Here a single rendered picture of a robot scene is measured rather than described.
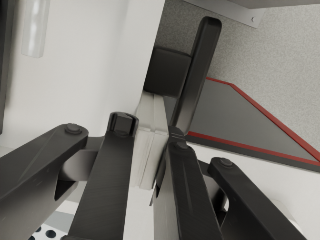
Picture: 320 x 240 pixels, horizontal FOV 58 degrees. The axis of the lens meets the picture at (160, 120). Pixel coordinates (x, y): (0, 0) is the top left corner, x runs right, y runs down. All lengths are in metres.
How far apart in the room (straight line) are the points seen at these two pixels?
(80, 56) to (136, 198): 0.21
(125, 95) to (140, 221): 0.28
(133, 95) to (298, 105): 1.14
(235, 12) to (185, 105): 0.94
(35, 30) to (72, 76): 0.04
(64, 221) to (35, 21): 0.25
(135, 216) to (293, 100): 0.96
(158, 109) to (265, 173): 0.27
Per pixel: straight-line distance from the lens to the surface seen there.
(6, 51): 0.24
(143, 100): 0.16
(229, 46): 1.13
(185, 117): 0.18
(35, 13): 0.25
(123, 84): 0.16
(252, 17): 1.13
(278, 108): 1.24
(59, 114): 0.27
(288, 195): 0.43
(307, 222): 0.47
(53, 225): 0.39
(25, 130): 0.29
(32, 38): 0.25
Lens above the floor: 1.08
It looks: 70 degrees down
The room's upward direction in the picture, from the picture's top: 174 degrees clockwise
